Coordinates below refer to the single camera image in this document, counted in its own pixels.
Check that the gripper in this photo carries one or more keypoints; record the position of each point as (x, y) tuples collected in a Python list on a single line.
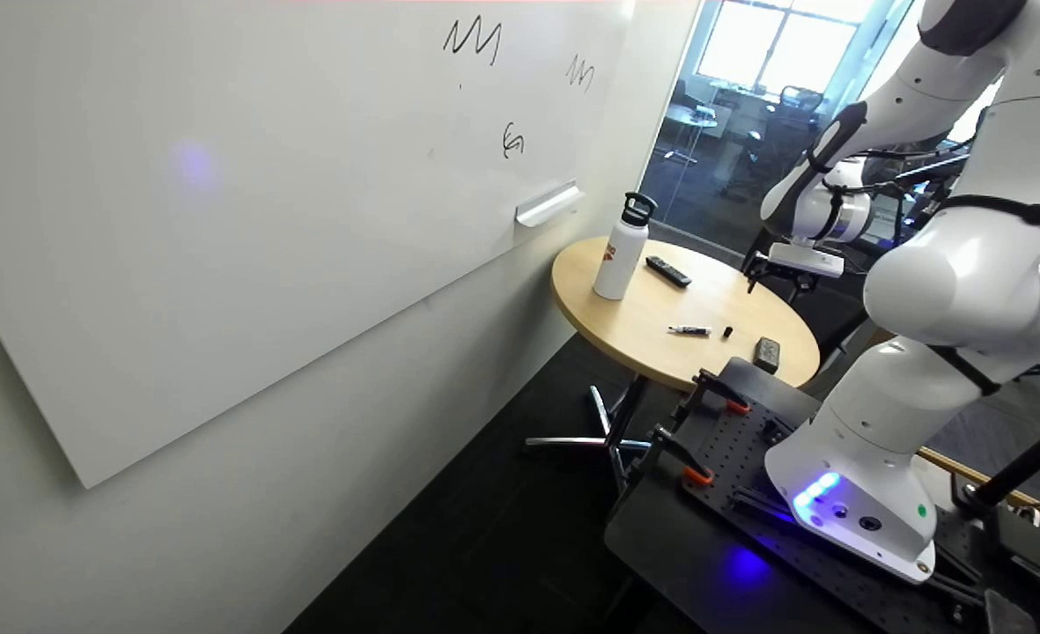
[(782, 274)]

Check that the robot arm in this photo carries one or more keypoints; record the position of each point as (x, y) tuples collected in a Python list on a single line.
[(960, 291)]

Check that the black whiteboard duster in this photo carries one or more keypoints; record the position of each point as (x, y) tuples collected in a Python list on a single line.
[(767, 355)]

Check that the whiteboard marker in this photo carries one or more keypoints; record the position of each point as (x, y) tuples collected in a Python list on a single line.
[(689, 331)]

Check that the black remote control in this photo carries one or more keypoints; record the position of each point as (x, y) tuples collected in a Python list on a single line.
[(667, 271)]

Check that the white water bottle black lid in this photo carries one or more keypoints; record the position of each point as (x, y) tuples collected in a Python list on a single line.
[(621, 255)]

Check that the office chair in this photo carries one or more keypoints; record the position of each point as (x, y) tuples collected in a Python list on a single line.
[(800, 106)]

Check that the desk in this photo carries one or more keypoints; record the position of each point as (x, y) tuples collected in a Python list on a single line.
[(694, 119)]

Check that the window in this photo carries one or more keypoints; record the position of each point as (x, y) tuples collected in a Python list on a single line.
[(779, 40)]

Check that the whiteboard marker tray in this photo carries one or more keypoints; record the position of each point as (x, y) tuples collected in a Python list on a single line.
[(548, 204)]

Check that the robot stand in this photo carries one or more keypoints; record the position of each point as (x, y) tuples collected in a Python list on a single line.
[(704, 546)]

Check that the whiteboard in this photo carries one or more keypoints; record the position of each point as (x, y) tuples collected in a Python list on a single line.
[(264, 194)]

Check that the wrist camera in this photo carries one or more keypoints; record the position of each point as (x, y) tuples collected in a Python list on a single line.
[(806, 260)]

